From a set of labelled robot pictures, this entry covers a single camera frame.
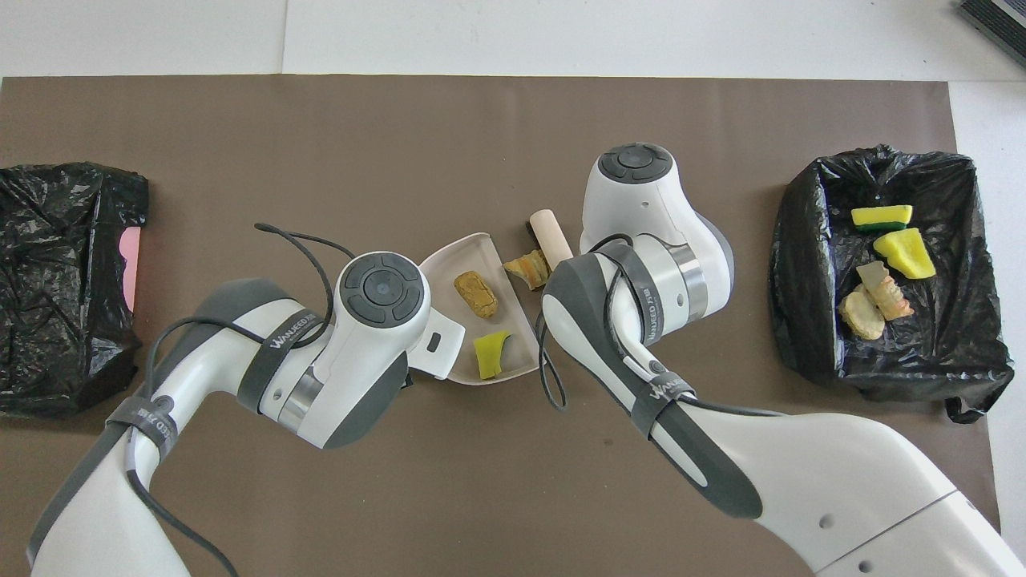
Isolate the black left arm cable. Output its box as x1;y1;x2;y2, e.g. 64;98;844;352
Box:
124;222;355;577

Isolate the pink bin in black bag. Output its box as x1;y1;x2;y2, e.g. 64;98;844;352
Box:
0;162;151;419

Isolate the yellow sponge piece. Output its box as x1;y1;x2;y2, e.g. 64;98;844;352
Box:
872;228;938;280
850;204;915;233
472;329;513;381

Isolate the brown paper table mat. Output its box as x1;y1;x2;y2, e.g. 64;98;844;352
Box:
0;75;1005;577

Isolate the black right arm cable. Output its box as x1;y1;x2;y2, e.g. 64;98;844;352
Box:
535;231;788;419

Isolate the open bin with black bag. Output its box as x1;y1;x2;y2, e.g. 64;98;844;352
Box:
768;144;1016;425

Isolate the dark grey ribbed device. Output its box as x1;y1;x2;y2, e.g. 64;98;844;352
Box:
957;0;1026;68

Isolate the pale cream sponge piece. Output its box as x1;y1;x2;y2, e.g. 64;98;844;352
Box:
838;290;887;341
855;260;915;322

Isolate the beige plastic dustpan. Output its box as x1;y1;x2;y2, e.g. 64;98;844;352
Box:
418;232;543;387

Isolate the beige brush with black bristles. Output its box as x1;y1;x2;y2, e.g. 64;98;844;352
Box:
525;208;575;270

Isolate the orange striped sponge piece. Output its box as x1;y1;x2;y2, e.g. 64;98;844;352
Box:
502;249;553;292

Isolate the mustard brown sponge piece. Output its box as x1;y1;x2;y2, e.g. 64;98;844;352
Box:
453;270;499;321

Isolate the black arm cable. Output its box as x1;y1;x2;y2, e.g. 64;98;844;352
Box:
124;222;355;577
535;231;788;419

